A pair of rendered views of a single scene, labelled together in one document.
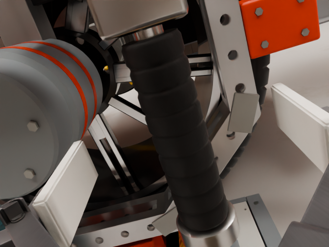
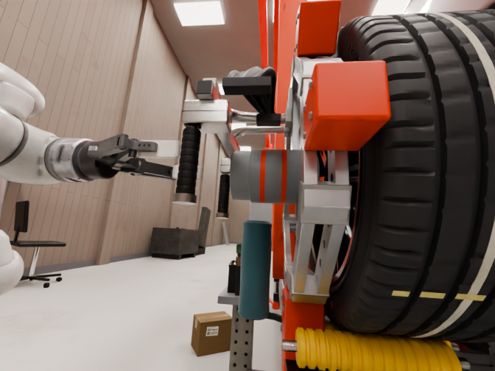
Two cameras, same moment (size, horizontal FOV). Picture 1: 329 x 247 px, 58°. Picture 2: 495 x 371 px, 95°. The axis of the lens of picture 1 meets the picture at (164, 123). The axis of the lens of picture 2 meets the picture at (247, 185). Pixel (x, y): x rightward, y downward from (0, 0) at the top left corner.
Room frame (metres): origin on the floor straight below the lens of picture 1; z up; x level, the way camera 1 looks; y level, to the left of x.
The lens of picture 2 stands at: (0.29, -0.43, 0.70)
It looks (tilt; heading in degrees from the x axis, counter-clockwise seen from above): 13 degrees up; 90
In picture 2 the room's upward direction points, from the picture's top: 3 degrees clockwise
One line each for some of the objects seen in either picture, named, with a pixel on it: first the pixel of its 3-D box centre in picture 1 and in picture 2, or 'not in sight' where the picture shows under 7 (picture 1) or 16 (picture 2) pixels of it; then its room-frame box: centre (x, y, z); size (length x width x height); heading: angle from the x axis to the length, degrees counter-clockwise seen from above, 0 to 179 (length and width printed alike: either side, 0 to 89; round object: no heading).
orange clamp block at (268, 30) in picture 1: (271, 20); (338, 111); (0.40, -0.18, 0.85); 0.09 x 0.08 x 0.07; 84
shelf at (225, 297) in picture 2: not in sight; (244, 289); (0.30, 0.78, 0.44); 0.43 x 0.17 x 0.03; 84
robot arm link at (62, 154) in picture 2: not in sight; (79, 160); (-0.05, 0.02, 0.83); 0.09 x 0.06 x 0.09; 84
